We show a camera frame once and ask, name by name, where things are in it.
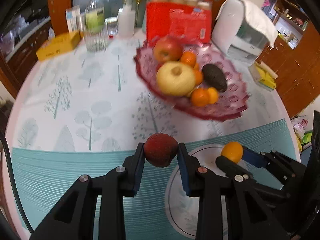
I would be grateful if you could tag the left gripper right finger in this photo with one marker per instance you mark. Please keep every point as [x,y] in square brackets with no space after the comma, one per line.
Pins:
[188,167]

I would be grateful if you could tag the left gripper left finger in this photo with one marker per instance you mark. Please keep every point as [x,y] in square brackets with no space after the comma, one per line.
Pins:
[134,165]

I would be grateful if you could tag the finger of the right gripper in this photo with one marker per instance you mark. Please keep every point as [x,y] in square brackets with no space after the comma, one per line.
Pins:
[253,158]
[232,169]

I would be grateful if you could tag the yellow orange citrus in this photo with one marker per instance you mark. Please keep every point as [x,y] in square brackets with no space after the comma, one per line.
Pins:
[233,151]

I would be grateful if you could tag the dark red plum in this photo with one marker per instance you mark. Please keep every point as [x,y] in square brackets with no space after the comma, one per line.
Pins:
[160,149]

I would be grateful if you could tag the dark avocado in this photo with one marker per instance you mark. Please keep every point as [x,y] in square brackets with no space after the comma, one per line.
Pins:
[214,77]

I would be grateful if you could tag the red apple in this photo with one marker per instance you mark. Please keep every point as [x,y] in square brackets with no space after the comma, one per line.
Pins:
[167,49]

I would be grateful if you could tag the pink glass fruit bowl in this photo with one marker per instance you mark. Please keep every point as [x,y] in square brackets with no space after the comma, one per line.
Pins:
[230,104]

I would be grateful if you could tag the orange tangerine front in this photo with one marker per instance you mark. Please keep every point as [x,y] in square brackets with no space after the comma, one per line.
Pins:
[199,97]

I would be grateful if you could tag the small orange tangerine right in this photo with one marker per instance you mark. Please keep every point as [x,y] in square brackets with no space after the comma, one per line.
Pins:
[213,95]

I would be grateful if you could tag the tree pattern tablecloth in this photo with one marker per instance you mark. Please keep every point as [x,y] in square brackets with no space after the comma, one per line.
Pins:
[84,113]

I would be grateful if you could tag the yellow pear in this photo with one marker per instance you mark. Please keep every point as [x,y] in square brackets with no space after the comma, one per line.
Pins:
[175,79]

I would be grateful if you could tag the orange tangerine middle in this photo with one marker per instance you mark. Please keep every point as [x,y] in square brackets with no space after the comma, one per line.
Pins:
[198,77]

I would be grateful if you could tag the orange tangerine top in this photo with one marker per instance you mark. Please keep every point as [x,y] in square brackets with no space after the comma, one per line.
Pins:
[188,58]

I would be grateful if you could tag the white water dispenser appliance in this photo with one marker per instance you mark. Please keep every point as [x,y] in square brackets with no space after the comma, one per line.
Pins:
[234,37]

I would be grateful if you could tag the clear drinking glass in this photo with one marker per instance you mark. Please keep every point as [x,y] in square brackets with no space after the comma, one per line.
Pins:
[96,39]

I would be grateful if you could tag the white squeeze bottle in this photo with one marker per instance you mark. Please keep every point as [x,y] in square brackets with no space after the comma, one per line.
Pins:
[126,20]

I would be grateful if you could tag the yellow cardboard box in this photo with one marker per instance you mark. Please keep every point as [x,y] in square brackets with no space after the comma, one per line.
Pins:
[59,45]

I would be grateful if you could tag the small glass jar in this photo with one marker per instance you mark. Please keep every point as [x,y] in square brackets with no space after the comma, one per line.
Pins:
[111,25]

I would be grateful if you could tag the white cloth on appliance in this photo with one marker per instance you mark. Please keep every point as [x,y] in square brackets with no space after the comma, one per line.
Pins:
[257,19]

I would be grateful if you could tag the red paper cup package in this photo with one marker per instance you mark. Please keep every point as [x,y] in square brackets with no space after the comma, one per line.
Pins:
[190,21]

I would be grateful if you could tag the green label clear bottle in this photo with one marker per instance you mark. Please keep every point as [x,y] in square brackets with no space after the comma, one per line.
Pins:
[95,16]

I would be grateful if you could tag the small white blue box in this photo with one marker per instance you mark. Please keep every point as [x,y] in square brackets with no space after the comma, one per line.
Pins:
[71,18]

